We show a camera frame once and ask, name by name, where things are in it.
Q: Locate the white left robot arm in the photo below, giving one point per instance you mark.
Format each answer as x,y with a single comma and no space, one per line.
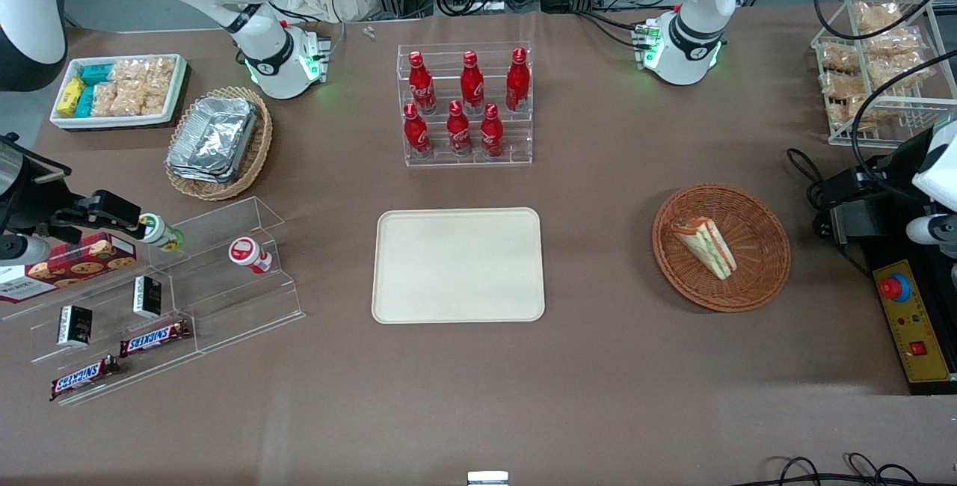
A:
695,30

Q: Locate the clear acrylic stepped shelf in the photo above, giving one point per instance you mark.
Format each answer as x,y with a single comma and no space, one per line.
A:
224,306

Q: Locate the small bottle with red lid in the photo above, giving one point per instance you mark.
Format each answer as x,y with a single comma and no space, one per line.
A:
248,254

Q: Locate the round brown wicker basket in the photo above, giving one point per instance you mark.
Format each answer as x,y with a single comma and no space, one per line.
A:
755,262

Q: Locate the clear rice cracker packet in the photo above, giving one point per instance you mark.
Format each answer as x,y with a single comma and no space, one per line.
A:
128,69
105,99
128,99
155,97
161,67

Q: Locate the stacked aluminium foil containers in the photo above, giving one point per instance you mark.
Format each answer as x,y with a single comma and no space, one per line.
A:
213,138

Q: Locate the cream rectangular serving tray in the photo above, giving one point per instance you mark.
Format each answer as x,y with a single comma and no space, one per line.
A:
456,265

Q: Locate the yellow snack packet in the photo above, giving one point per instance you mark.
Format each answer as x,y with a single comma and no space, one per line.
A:
71,96

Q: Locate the clear acrylic bottle rack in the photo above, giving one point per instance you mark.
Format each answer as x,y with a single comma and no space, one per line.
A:
516,138

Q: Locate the black grey electronics box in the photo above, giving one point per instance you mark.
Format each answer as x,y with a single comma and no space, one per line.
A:
856,220

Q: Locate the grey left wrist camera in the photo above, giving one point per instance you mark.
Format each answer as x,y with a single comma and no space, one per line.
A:
927,230

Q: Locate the grey metal bracket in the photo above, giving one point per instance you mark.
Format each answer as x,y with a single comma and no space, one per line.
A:
487,478

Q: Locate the white rectangular snack tray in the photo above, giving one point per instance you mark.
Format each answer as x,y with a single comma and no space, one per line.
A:
178,90

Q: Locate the Snickers chocolate bar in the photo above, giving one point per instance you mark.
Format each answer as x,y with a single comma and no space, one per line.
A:
82,377
153,338

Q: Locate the black base platform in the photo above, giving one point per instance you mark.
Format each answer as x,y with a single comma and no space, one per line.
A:
946,321

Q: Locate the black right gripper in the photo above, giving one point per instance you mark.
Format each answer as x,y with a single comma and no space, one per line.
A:
39,198

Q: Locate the yellow control panel box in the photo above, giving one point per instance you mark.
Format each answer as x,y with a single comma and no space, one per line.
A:
916,336

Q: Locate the teal snack packet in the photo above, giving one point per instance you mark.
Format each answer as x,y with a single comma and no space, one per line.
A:
97,73
84,102

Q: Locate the red tartan cookie box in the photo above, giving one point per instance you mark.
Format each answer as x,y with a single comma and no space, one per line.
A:
75,265

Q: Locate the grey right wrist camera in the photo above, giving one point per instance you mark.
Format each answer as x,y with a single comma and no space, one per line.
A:
22,249

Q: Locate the oval light wicker basket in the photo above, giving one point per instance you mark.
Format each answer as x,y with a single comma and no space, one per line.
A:
258,149

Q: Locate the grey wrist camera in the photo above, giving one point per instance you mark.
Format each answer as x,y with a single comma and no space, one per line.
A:
22,249
927,230

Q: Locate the triangular sandwich with fillings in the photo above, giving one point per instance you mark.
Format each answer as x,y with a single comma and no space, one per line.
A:
706,247

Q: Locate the small bottle with green lid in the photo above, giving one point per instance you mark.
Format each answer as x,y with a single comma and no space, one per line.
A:
158,232

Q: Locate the red cola bottle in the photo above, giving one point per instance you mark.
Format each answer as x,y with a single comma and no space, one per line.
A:
421,86
458,131
517,82
491,133
416,133
471,86

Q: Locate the small black carton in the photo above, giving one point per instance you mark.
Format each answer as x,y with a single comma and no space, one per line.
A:
75,325
147,297

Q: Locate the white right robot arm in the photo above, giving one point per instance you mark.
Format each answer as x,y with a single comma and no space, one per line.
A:
277,60

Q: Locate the bagged fried snack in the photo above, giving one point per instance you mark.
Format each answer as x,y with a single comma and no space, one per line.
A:
893,45
876,16
852,116
837,56
908,71
843,86

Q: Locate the red emergency stop button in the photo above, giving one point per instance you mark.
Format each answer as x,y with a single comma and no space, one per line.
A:
895,288

